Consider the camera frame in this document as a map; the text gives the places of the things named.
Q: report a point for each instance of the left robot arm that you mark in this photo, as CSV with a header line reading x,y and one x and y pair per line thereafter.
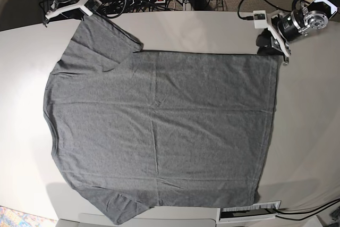
x,y
280,28

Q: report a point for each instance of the table cable grommet box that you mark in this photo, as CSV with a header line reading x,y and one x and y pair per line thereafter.
x,y
255,212

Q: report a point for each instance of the grey T-shirt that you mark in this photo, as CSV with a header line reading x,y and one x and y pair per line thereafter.
x,y
135,129

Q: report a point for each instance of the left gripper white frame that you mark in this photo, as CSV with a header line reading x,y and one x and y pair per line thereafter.
x,y
279,43

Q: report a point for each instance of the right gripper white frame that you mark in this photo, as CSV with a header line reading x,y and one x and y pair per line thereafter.
x,y
72,7

